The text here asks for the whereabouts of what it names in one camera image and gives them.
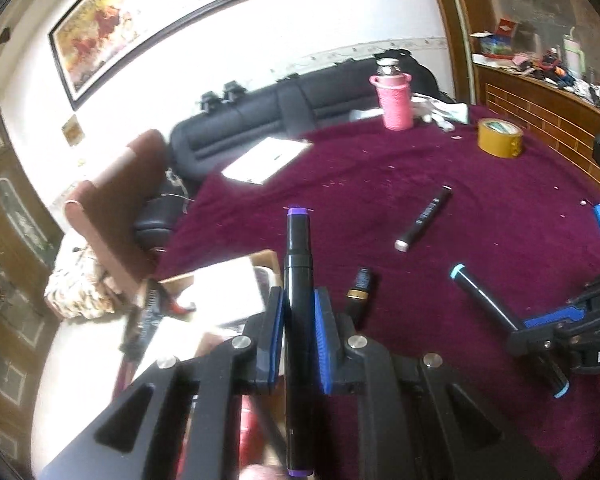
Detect cardboard box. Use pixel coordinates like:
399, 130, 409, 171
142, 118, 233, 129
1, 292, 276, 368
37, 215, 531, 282
115, 249, 288, 480

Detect black marker with grey caps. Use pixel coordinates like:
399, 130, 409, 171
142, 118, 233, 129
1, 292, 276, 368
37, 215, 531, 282
394, 185, 454, 253

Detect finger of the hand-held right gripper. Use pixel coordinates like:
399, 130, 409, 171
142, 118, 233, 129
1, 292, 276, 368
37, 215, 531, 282
524, 305, 588, 331
507, 325, 583, 361

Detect dark wooden door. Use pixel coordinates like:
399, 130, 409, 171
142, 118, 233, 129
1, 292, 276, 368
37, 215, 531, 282
0, 107, 66, 466

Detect white paper sheets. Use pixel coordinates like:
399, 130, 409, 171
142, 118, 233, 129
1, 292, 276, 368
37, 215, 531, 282
221, 137, 315, 185

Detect red handled tool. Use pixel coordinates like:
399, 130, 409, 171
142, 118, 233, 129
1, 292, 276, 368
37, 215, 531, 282
119, 280, 197, 362

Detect white cloth gloves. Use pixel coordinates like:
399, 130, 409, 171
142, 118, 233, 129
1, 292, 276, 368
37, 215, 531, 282
412, 94, 470, 131

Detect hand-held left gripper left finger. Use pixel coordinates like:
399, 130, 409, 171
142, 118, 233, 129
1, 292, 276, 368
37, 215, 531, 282
40, 286, 287, 480

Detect black leather sofa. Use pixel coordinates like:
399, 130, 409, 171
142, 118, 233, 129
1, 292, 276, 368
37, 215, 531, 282
132, 57, 386, 251

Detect green printed box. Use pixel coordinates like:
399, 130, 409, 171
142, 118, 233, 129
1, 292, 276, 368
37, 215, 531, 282
480, 35, 514, 59

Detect wooden cabinet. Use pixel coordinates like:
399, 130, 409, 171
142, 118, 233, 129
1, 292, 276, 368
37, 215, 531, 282
472, 52, 600, 202

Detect patterned cushion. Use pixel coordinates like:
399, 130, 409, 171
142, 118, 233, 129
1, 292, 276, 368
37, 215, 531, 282
44, 245, 126, 321

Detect black cloth bag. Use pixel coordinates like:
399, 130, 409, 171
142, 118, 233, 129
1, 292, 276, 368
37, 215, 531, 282
375, 50, 438, 98

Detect small yellowish wall picture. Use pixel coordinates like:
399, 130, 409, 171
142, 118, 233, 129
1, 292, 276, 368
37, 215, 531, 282
61, 114, 84, 145

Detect brown chair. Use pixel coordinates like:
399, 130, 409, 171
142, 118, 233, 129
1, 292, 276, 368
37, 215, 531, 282
62, 129, 168, 306

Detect black marker with purple caps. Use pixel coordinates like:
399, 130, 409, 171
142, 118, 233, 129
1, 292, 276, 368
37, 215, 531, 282
282, 206, 317, 478

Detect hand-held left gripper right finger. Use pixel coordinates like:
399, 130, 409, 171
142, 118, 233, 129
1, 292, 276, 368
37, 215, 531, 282
314, 287, 561, 480

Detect black marker with blue caps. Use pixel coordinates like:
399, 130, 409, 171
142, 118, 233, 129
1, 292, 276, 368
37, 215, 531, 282
449, 263, 571, 400

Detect pink knitted sleeve bottle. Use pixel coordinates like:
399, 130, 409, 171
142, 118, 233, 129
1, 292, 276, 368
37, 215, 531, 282
370, 57, 413, 131

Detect pile of cabinet clutter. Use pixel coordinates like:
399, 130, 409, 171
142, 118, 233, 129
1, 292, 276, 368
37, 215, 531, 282
472, 17, 600, 111

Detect black and gold lipstick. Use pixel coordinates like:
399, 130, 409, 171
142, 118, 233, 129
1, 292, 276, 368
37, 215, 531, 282
346, 267, 377, 322

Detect framed painting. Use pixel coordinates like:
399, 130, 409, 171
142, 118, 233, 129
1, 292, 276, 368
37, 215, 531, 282
47, 0, 272, 111

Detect yellow tape roll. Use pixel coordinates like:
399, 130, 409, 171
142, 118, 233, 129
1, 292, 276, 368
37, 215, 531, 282
477, 118, 524, 159

